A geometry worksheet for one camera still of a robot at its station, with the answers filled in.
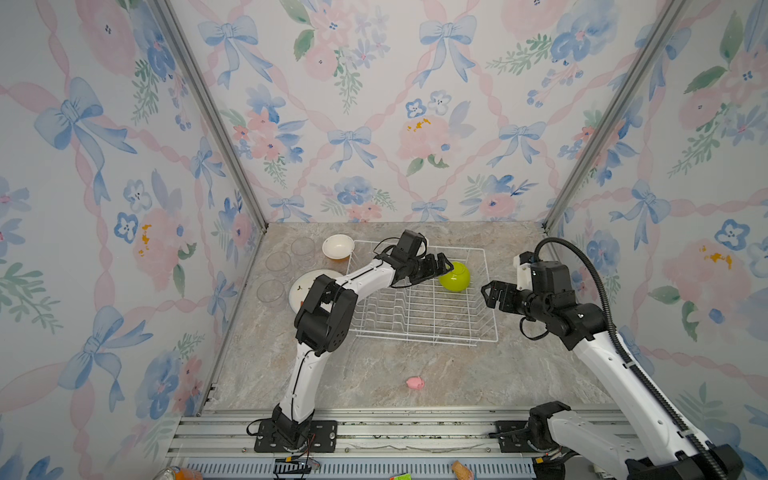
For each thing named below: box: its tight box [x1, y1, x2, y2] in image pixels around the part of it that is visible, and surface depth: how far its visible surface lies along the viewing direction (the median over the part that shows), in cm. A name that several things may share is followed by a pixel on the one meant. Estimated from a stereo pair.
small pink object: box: [406, 377, 425, 390], surface depth 83 cm
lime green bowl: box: [439, 262, 471, 292], surface depth 100 cm
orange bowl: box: [322, 234, 355, 262], surface depth 111 cm
